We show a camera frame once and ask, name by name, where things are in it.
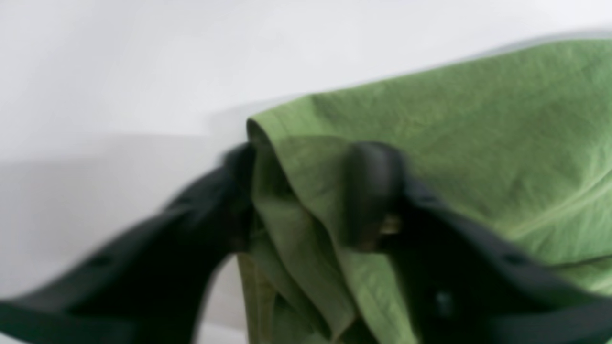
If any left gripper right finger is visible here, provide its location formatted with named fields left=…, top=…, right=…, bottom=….
left=344, top=142, right=612, bottom=344

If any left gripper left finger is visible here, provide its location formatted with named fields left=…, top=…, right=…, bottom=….
left=1, top=143, right=256, bottom=344

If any olive green T-shirt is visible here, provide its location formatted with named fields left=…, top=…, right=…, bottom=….
left=237, top=38, right=612, bottom=344

